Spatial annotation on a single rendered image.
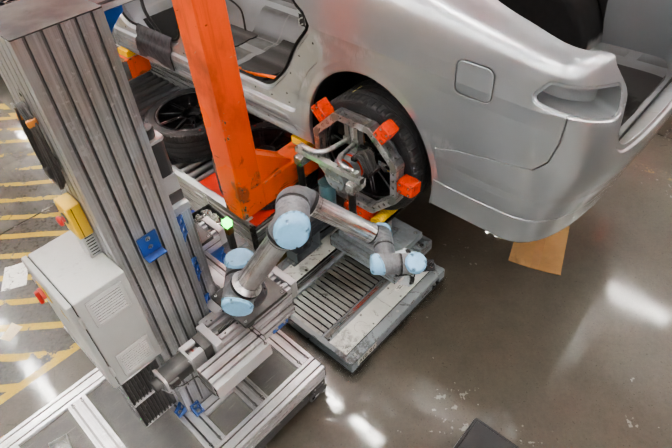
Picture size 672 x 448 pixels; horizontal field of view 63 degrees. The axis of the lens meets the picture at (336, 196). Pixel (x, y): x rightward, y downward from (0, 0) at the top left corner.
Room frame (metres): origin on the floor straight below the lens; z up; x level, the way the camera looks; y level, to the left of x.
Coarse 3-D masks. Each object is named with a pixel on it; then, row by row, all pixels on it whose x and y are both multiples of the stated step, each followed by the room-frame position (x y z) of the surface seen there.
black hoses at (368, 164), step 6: (366, 150) 2.05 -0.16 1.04; (354, 156) 2.04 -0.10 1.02; (360, 156) 2.00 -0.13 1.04; (366, 156) 2.01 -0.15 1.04; (372, 156) 2.02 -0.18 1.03; (360, 162) 1.98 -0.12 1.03; (366, 162) 1.99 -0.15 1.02; (372, 162) 2.00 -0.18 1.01; (366, 168) 1.96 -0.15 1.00; (372, 168) 1.97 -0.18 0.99; (378, 168) 1.99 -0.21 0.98; (366, 174) 1.95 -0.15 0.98; (372, 174) 1.96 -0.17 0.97
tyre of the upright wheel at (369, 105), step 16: (368, 80) 2.48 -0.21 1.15; (352, 96) 2.31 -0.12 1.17; (368, 96) 2.30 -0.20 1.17; (384, 96) 2.28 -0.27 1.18; (368, 112) 2.22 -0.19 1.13; (384, 112) 2.17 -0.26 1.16; (400, 112) 2.19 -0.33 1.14; (400, 128) 2.11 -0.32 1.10; (416, 128) 2.14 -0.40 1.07; (400, 144) 2.08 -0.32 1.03; (416, 144) 2.09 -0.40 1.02; (416, 160) 2.04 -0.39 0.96; (416, 176) 2.02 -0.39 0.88; (400, 208) 2.09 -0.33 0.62
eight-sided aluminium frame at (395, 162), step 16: (336, 112) 2.26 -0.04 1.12; (352, 112) 2.25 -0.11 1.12; (320, 128) 2.34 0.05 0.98; (368, 128) 2.11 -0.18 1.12; (320, 144) 2.36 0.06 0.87; (384, 144) 2.10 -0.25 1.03; (400, 160) 2.04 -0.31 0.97; (400, 176) 2.03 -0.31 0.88; (368, 208) 2.12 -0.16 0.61; (384, 208) 2.05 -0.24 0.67
